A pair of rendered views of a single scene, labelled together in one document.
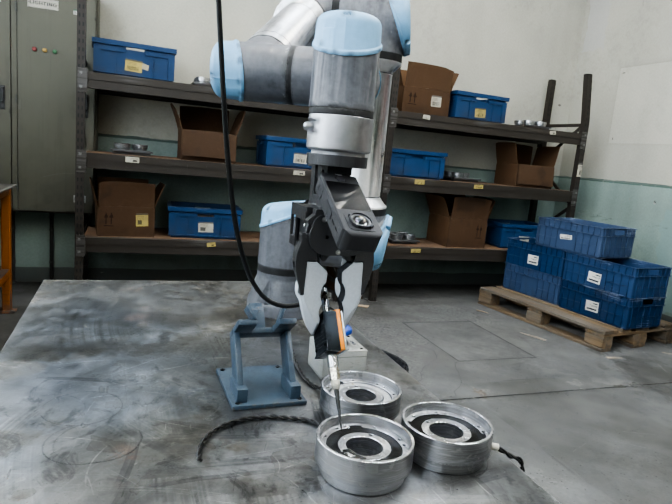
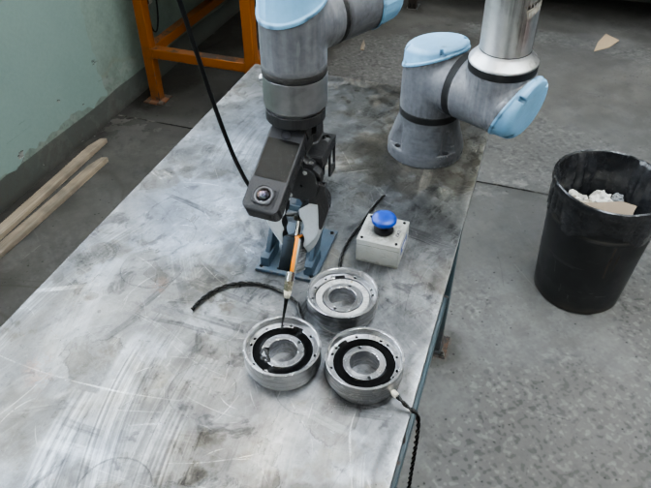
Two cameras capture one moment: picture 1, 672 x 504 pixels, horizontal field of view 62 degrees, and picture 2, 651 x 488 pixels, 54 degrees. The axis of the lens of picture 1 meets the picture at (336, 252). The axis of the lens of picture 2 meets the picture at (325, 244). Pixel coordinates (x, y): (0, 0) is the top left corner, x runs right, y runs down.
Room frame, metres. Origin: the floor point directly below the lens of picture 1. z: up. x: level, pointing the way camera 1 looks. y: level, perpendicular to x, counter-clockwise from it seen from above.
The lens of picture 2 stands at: (0.16, -0.45, 1.50)
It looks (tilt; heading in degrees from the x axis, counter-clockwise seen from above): 41 degrees down; 39
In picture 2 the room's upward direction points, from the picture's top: straight up
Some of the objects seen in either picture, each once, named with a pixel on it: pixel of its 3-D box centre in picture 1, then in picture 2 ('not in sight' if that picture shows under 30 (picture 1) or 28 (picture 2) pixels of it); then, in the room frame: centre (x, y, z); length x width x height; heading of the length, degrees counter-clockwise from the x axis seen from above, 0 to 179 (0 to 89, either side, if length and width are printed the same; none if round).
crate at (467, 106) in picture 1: (468, 108); not in sight; (4.90, -1.01, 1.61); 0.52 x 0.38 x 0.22; 114
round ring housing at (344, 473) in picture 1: (363, 453); (283, 353); (0.56, -0.05, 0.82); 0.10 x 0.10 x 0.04
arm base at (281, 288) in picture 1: (284, 286); (427, 126); (1.15, 0.10, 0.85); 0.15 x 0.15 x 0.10
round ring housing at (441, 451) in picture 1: (445, 437); (363, 366); (0.61, -0.15, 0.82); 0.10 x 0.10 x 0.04
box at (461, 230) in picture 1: (456, 219); not in sight; (4.90, -1.03, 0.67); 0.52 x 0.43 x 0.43; 111
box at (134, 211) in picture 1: (126, 206); not in sight; (3.93, 1.50, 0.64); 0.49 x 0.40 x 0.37; 116
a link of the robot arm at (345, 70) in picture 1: (345, 67); (294, 21); (0.67, 0.01, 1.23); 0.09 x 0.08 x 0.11; 175
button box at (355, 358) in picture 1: (335, 354); (384, 237); (0.84, -0.01, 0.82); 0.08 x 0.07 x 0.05; 21
